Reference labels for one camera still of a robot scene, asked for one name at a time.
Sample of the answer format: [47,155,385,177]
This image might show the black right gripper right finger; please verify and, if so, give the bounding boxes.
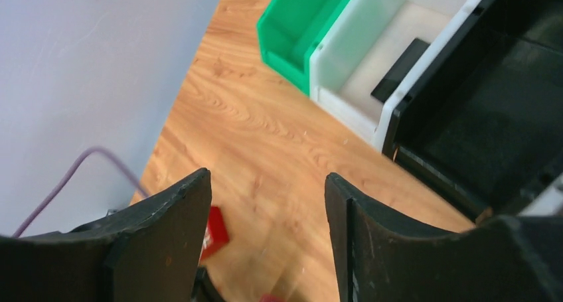
[325,173,562,301]

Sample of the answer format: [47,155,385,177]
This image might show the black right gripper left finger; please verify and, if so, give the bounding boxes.
[1,168,212,301]

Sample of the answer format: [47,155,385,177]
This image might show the black credit card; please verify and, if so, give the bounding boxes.
[370,38,430,104]

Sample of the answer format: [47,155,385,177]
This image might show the red leather card holder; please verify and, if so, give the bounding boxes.
[259,294,284,302]

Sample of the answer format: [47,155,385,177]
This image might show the red plastic tray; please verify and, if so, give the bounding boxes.
[200,206,230,261]

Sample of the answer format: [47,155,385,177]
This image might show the black plastic bin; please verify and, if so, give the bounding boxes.
[382,0,562,223]

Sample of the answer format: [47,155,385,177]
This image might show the white plastic bin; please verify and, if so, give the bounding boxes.
[309,0,481,151]

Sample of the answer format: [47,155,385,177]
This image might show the green plastic bin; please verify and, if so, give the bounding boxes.
[256,0,350,96]

